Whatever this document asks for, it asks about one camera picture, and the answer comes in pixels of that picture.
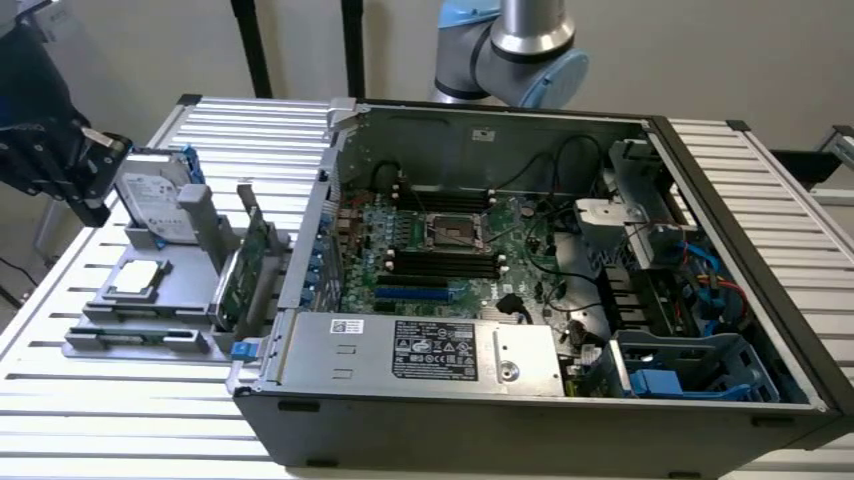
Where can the silver CPU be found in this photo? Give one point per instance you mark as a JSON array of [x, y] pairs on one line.
[[142, 276]]

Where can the green RAM stick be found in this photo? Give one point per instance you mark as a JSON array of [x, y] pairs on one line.
[[134, 340]]

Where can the grey parts rack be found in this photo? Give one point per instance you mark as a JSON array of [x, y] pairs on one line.
[[194, 260]]

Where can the green motherboard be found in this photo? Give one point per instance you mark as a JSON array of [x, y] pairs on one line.
[[394, 232]]

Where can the black box on frame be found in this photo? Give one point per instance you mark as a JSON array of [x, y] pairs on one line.
[[804, 165]]

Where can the black table corner cap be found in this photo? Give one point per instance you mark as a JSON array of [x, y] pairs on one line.
[[191, 99], [738, 125]]

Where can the blue-grey plastic drive cage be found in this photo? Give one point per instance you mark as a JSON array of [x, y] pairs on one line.
[[694, 350]]

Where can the black pole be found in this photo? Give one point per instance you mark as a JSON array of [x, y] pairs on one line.
[[354, 45], [254, 45]]

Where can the black RAM slot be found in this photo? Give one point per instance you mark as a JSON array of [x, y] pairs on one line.
[[443, 190], [446, 260], [443, 201], [443, 207], [443, 196], [446, 254], [446, 272], [446, 266]]

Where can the black expansion slot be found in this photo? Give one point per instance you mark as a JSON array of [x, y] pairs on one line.
[[410, 280]]

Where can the blue expansion slot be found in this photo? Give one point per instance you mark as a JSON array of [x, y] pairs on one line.
[[410, 292]]

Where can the blue case latch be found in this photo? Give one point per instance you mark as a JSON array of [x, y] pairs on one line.
[[243, 350]]

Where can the aluminium profile frame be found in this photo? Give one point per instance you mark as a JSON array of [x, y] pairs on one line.
[[837, 150]]

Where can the metal disk bay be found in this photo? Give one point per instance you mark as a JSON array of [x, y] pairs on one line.
[[634, 220]]

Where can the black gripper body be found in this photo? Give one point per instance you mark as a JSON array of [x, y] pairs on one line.
[[34, 90]]

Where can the grey power supply unit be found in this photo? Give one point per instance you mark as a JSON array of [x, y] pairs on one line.
[[361, 360]]

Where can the green graphics card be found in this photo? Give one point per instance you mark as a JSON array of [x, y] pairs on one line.
[[243, 270]]

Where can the open black PC case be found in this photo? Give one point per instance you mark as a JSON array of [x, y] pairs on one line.
[[467, 430]]

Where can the CPU socket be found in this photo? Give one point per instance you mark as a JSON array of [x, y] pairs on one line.
[[454, 231]]

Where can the black fan shroud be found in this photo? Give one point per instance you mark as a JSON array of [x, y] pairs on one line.
[[634, 300]]

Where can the silver hard disk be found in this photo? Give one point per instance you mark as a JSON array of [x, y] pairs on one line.
[[150, 200]]

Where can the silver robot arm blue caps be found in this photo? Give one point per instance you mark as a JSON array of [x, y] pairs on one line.
[[528, 35]]

